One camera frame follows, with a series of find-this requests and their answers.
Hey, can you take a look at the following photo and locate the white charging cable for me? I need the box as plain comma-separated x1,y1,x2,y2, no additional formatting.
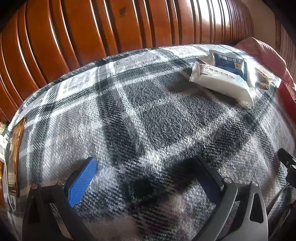
6,189,17,212

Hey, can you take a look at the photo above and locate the brown dried clump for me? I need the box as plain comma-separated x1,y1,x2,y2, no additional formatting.
255,69,270,90

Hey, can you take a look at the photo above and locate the colourful bedside clutter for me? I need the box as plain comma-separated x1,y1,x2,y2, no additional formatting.
0,120,10,186

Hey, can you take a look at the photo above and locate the smartphone with brown case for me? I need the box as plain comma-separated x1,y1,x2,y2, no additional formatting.
7,117,26,197

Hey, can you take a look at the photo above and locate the blue and white sachet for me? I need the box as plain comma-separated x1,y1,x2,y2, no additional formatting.
209,49,255,88

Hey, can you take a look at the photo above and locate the red box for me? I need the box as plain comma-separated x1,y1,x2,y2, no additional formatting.
279,81,296,103

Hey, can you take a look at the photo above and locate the black cable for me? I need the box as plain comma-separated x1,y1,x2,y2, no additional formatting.
266,183,293,216

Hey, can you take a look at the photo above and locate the white wet wipes packet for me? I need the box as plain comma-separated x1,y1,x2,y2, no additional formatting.
189,62,255,107

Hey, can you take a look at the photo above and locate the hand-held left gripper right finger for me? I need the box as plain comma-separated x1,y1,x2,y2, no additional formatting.
192,155,269,241

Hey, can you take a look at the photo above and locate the grey plaid fleece blanket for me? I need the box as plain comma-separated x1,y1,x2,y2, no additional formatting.
5,44,296,241

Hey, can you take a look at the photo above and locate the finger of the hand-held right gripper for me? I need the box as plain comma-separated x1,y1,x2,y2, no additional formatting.
277,148,296,184

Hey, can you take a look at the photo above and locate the small white sachet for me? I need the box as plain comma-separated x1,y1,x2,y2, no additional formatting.
197,56,213,67

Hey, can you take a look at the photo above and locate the clear plastic container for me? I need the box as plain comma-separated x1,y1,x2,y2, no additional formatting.
254,67,282,89

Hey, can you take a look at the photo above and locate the brown wooden slatted headboard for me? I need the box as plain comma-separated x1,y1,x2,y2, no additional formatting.
0,0,253,122

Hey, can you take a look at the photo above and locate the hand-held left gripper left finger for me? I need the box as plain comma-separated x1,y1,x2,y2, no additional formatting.
22,157,98,241

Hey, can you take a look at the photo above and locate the pink textured cloth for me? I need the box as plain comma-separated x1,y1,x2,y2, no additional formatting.
233,37,296,93

